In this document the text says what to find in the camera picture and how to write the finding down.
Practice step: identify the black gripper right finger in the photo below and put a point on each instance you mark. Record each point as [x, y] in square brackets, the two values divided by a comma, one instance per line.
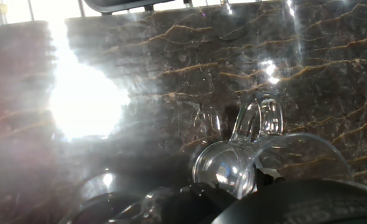
[295, 202]

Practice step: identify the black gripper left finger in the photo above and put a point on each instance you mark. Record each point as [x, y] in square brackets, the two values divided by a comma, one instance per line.
[196, 202]

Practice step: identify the dark marble pattern mat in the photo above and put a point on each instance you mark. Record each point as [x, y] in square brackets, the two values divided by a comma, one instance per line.
[202, 62]

